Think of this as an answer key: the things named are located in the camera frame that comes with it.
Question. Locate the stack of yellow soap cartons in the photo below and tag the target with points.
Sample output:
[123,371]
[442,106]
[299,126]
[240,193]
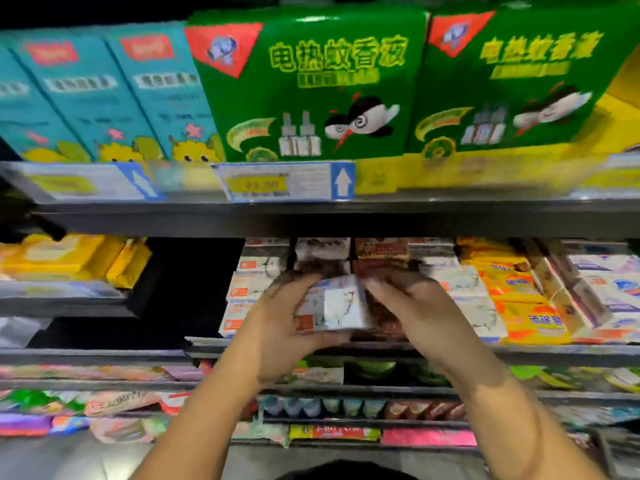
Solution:
[65,257]

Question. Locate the person's left forearm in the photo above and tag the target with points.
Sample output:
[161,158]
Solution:
[205,430]

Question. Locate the person's right hand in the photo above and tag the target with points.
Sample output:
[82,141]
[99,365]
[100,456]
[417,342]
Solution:
[430,325]

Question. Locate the stack of yellow soap boxes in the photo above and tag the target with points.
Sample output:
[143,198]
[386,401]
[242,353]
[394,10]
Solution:
[520,315]

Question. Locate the stack of white purple soap boxes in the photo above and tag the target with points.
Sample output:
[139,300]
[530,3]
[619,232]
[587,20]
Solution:
[600,290]

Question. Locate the white floral packet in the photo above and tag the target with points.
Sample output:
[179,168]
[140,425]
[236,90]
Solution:
[258,432]

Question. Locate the row of red tubes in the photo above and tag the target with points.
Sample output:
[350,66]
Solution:
[420,410]

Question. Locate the yellow red flat pack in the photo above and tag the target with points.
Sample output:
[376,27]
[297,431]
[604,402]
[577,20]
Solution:
[335,433]

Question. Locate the stack of pink soap boxes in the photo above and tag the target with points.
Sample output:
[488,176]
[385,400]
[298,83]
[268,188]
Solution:
[380,248]

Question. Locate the row of pink orange packets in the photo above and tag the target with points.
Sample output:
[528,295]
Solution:
[100,373]

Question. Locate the pink flat pack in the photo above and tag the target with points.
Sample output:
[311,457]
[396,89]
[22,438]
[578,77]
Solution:
[425,437]

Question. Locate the row of blue white tubes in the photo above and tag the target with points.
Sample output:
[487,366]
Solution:
[310,407]

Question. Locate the pile of colourful packets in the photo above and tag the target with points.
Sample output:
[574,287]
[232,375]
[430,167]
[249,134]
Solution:
[60,410]

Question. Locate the green white carton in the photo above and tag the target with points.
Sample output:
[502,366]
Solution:
[318,375]

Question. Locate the teal box pink flower print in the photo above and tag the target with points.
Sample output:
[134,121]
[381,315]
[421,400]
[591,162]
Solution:
[25,115]
[90,95]

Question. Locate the green box mosquito print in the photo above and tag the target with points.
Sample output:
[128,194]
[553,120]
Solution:
[520,85]
[320,85]

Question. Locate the white blue print soap box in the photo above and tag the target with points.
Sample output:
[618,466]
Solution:
[267,242]
[250,286]
[262,266]
[330,303]
[236,317]

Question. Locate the white plastic pack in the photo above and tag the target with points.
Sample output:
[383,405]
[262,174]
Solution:
[15,330]

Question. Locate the teal packets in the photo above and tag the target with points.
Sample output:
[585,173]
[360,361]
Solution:
[600,415]

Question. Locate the person's right forearm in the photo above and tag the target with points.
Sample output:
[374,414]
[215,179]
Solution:
[525,425]

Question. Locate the white blue price strip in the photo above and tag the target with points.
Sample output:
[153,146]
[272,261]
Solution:
[55,290]

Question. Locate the red white packet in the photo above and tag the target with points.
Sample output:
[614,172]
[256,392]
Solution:
[175,402]

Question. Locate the person's left hand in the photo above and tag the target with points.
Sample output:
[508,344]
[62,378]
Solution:
[275,340]

